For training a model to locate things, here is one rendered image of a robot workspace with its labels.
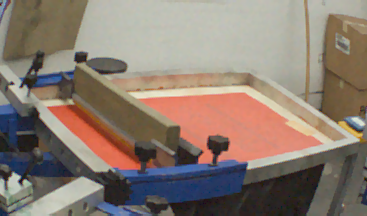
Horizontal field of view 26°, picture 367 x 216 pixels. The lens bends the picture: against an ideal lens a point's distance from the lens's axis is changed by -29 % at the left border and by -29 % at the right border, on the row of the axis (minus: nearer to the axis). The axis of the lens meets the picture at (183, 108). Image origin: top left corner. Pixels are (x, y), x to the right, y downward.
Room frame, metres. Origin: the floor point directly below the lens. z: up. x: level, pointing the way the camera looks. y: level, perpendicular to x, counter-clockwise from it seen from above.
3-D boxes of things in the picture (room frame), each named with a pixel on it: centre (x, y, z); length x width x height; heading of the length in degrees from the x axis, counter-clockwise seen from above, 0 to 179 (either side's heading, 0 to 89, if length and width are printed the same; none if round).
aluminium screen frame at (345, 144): (2.19, -0.03, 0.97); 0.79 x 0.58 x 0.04; 128
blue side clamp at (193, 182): (1.82, -0.01, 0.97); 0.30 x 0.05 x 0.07; 128
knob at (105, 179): (1.63, 0.11, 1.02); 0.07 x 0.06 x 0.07; 128
